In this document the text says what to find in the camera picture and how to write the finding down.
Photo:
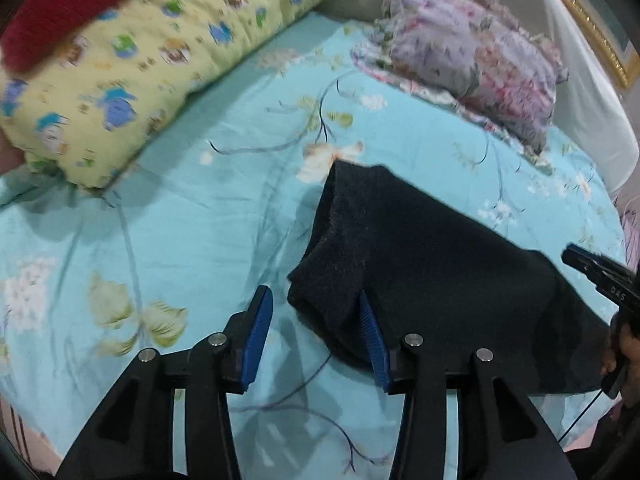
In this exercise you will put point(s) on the blue floral bed sheet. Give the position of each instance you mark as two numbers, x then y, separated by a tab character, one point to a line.
200	210

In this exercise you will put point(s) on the person's dark clothing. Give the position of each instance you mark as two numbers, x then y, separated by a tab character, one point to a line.
610	450

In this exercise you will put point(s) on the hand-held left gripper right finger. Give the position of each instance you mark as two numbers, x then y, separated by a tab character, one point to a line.
372	340

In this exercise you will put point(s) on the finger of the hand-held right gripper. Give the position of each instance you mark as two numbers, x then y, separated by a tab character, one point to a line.
600	275

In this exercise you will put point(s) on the black pants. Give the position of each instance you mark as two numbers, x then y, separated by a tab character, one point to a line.
425	260

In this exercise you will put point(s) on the person's right hand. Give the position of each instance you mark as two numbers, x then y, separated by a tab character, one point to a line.
627	345

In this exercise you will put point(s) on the floral ruffled pillow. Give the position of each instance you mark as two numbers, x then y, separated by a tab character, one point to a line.
465	50

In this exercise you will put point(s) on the gold framed picture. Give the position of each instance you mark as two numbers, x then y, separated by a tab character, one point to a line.
595	30

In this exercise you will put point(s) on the yellow cartoon print pillow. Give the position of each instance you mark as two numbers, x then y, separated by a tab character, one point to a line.
150	60

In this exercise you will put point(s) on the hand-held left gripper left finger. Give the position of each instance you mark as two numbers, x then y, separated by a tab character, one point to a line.
260	330

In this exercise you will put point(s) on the red fleece blanket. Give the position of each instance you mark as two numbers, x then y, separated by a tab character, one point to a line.
60	5

